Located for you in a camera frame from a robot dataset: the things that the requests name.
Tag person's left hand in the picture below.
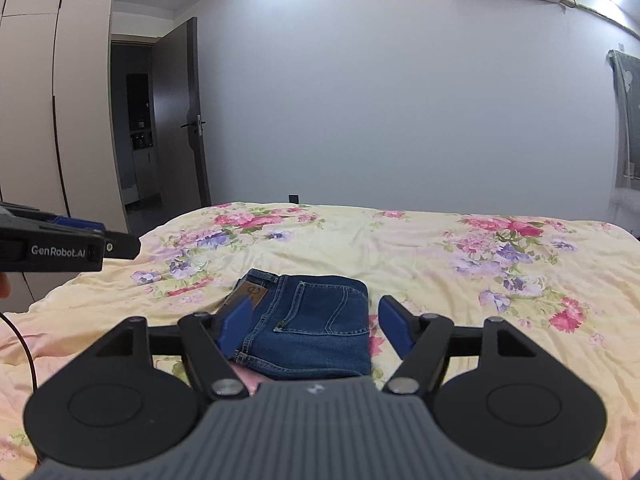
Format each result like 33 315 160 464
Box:
0 273 11 299

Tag floral yellow bed quilt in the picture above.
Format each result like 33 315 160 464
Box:
1 203 639 479

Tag beige wardrobe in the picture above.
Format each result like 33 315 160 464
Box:
0 0 130 313

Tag blue denim jeans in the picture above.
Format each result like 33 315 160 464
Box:
232 269 371 380

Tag dark wooden door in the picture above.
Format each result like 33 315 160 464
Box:
152 18 212 217

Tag black cable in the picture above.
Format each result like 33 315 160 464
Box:
0 310 40 394

